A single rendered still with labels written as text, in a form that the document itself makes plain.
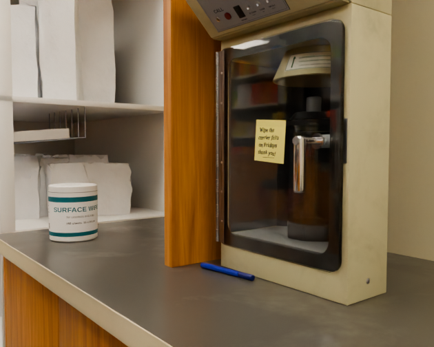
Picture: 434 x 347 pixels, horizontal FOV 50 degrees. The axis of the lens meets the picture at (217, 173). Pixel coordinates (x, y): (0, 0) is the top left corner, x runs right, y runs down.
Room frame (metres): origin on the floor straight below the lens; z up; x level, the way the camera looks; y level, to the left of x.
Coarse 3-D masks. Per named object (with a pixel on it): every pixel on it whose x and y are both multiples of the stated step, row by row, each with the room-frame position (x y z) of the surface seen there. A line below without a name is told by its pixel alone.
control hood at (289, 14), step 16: (192, 0) 0.90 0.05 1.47; (288, 0) 0.76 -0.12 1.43; (304, 0) 0.74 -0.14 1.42; (320, 0) 0.72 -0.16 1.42; (336, 0) 0.71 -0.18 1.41; (272, 16) 0.81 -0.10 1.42; (288, 16) 0.79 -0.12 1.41; (208, 32) 0.94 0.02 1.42; (224, 32) 0.91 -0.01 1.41; (240, 32) 0.90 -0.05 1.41
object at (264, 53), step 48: (240, 48) 0.90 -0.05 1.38; (288, 48) 0.80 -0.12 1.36; (336, 48) 0.72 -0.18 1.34; (240, 96) 0.90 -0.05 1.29; (288, 96) 0.80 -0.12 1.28; (336, 96) 0.72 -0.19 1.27; (240, 144) 0.90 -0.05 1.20; (288, 144) 0.80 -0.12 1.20; (336, 144) 0.72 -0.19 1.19; (240, 192) 0.90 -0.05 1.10; (288, 192) 0.80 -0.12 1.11; (336, 192) 0.72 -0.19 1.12; (240, 240) 0.90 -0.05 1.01; (288, 240) 0.80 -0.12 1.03; (336, 240) 0.72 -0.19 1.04
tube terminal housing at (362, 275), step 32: (352, 0) 0.72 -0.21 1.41; (384, 0) 0.77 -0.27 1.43; (256, 32) 0.88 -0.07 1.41; (352, 32) 0.72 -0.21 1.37; (384, 32) 0.77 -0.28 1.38; (352, 64) 0.72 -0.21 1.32; (384, 64) 0.77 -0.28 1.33; (352, 96) 0.72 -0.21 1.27; (384, 96) 0.77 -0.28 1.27; (352, 128) 0.72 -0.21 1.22; (384, 128) 0.77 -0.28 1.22; (352, 160) 0.72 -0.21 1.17; (384, 160) 0.77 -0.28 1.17; (352, 192) 0.72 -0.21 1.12; (384, 192) 0.78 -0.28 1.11; (352, 224) 0.72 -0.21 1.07; (384, 224) 0.78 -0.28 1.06; (224, 256) 0.96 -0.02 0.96; (256, 256) 0.88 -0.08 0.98; (352, 256) 0.72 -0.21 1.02; (384, 256) 0.78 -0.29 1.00; (320, 288) 0.76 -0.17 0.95; (352, 288) 0.72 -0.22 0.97; (384, 288) 0.78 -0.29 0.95
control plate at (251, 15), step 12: (204, 0) 0.88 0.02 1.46; (216, 0) 0.86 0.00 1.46; (228, 0) 0.84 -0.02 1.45; (240, 0) 0.82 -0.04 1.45; (252, 0) 0.80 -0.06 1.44; (264, 0) 0.79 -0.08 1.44; (276, 0) 0.77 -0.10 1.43; (216, 12) 0.88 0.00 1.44; (228, 12) 0.86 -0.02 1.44; (252, 12) 0.83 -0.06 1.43; (264, 12) 0.81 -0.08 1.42; (276, 12) 0.79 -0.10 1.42; (216, 24) 0.91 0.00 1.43; (228, 24) 0.89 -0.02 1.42; (240, 24) 0.87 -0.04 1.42
